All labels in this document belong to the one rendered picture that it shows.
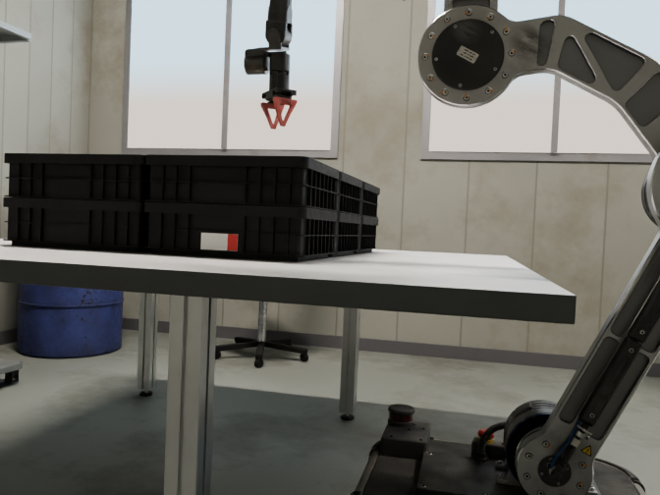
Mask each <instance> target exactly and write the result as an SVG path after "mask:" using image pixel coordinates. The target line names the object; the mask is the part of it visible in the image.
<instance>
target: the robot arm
mask: <svg viewBox="0 0 660 495"><path fill-rule="evenodd" d="M292 18H293V10H292V0H270V3H269V7H268V17H267V21H266V25H265V38H266V40H267V42H268V45H269V47H259V48H253V49H247V50H246V51H245V59H244V67H245V71H246V73H247V75H267V74H268V73H269V90H268V91H266V92H263V93H262V99H266V101H268V102H267V103H266V102H262V103H260V106H261V108H262V110H263V112H264V114H265V116H266V118H267V121H268V123H269V126H270V128H271V129H273V130H276V128H277V125H278V122H279V124H280V126H282V127H285V126H286V124H287V122H288V120H289V117H290V115H291V114H292V112H293V110H294V108H295V106H296V104H297V103H298V101H297V100H294V99H292V96H293V95H297V91H296V90H292V89H289V88H290V60H291V55H290V54H287V51H290V43H291V41H292V35H293V25H292ZM268 51H276V52H268ZM285 105H289V106H290V107H289V109H288V112H287V114H286V116H285V119H284V121H283V119H282V112H283V109H284V106H285ZM268 109H275V110H276V118H275V121H274V124H273V123H272V120H271V117H270V114H269V111H268Z"/></svg>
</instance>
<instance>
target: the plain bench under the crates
mask: <svg viewBox="0 0 660 495"><path fill-rule="evenodd" d="M0 282H1V283H15V284H28V285H41V286H55V287H68V288H82V289H94V290H108V291H121V292H135V293H139V323H138V352H137V389H138V390H142V389H143V390H144V391H141V392H139V395H140V396H142V397H148V396H151V395H152V392H151V391H149V390H151V389H153V388H155V382H156V354H157V325H158V297H159V294H161V295H171V300H170V329H169V357H168V385H167V413H166V441H165V469H164V495H210V474H211V448H212V422H213V396H214V369H215V343H216V317H217V299H227V300H241V301H254V302H268V303H293V304H306V305H320V306H334V307H343V308H344V318H343V341H342V362H341V385H340V407H339V413H343V414H342V415H341V419H342V420H353V419H354V418H355V417H354V416H353V414H354V413H355V411H356V410H357V388H358V346H359V324H360V310H361V309H373V310H387V311H399V312H413V313H426V314H440V315H453V316H466V317H479V318H493V319H506V320H519V321H532V322H546V323H559V324H573V325H574V324H575V320H576V302H577V296H575V295H574V294H572V293H570V292H569V291H567V290H565V289H563V288H562V287H560V286H558V285H556V284H555V283H553V282H551V281H549V280H548V279H546V278H544V277H542V276H541V275H539V274H537V273H535V272H534V271H532V270H530V269H528V268H527V267H525V266H523V265H521V264H520V263H518V262H516V261H514V260H513V259H511V258H509V257H508V256H507V255H487V254H467V253H448V252H428V251H408V250H389V249H373V250H372V252H366V253H359V254H352V255H344V256H337V257H328V258H322V259H315V260H308V261H301V262H290V261H273V260H256V259H239V258H223V257H206V256H189V255H173V254H156V253H152V252H122V251H106V250H89V249H72V248H55V247H23V246H12V241H3V239H0Z"/></svg>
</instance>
